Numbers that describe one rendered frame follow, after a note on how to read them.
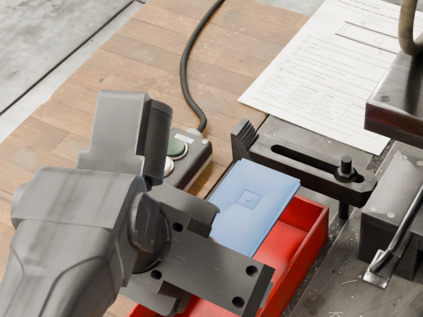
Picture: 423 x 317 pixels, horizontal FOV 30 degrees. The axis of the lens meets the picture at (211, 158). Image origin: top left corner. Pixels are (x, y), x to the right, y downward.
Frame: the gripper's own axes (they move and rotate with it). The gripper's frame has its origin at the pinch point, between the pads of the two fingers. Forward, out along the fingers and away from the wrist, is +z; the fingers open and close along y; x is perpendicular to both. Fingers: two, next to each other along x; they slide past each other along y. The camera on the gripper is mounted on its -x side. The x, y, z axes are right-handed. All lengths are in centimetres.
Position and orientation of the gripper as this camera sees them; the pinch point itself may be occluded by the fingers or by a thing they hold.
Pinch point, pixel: (197, 260)
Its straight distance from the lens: 76.0
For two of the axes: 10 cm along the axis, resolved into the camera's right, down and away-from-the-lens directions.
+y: 4.0, -9.1, 1.1
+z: 3.2, 2.5, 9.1
